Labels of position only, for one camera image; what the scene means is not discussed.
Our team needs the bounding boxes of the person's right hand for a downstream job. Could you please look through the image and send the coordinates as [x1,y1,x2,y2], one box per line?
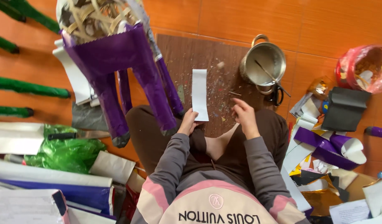
[231,98,261,140]

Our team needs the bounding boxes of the person's left hand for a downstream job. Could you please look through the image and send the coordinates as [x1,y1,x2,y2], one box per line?
[177,108,200,136]

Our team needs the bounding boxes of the white scalloped paper strip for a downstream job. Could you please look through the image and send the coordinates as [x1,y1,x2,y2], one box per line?
[191,69,209,122]

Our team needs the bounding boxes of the thin stick in pot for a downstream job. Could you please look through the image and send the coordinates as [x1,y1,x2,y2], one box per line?
[255,59,291,98]

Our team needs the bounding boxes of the heap of paper scraps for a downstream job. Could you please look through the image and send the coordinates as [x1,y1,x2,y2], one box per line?
[281,92,382,224]

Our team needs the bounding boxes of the brown wooden work board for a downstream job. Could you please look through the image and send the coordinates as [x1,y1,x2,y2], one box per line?
[156,34,292,138]

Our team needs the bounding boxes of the crumpled gold foil piece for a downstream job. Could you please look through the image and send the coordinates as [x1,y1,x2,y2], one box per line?
[307,76,333,101]

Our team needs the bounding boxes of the person's brown trouser legs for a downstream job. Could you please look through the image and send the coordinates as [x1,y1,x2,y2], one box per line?
[125,105,289,190]

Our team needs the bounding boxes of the curled purple paper sheet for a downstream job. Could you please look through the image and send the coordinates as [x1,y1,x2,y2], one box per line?
[293,127,368,171]

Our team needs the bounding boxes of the person's pink cream sweater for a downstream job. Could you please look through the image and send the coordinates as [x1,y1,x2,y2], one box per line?
[131,170,311,224]

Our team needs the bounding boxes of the black folded paper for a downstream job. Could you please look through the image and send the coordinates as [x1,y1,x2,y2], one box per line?
[321,87,372,132]

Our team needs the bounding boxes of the gold foil sheet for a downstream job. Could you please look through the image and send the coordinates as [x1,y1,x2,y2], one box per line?
[299,175,342,217]

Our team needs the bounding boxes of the red plastic bag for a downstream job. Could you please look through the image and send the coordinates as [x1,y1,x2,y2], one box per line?
[335,44,382,94]

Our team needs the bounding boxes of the purple paper covered bamboo figure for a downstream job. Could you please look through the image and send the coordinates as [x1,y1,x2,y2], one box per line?
[55,0,185,149]

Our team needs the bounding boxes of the small white paper sheet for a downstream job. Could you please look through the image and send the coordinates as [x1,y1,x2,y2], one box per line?
[89,151,136,185]

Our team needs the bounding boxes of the purple paper covered stick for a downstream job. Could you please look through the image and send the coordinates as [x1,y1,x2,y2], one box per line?
[364,126,382,139]

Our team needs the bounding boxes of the brown cardboard piece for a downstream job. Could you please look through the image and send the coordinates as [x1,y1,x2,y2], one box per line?
[345,172,378,203]

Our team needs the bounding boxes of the grey paper sheet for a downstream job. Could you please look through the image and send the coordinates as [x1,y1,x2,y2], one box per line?
[71,102,108,131]

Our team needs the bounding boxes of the white printed sheet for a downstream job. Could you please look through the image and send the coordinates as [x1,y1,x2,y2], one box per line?
[329,199,371,224]

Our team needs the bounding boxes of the white folded paper stack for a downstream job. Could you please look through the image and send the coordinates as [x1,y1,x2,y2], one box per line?
[53,39,100,107]

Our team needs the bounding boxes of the green plastic bag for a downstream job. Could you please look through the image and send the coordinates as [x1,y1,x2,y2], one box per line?
[24,124,107,174]

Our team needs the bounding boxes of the blue paper roll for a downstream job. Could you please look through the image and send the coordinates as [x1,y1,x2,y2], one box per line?
[0,178,115,216]

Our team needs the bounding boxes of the white paper roll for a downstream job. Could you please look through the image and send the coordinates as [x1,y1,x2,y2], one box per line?
[0,159,113,188]

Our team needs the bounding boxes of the green paper covered leg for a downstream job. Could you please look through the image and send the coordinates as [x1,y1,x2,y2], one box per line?
[0,32,20,54]
[0,105,34,118]
[0,0,60,34]
[0,75,71,99]

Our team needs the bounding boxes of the large white paper sheet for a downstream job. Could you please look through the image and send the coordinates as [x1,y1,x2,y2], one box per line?
[0,122,45,155]

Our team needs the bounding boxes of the stack of printed paper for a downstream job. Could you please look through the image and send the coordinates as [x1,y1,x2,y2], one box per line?
[0,189,70,224]

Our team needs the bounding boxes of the black handled scissors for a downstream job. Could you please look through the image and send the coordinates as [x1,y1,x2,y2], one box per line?
[264,82,285,107]

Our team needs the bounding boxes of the metal pot with handles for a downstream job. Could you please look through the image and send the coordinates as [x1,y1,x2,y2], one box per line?
[240,34,287,95]

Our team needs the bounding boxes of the black handled knife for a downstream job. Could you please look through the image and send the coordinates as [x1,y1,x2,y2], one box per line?
[47,130,111,141]

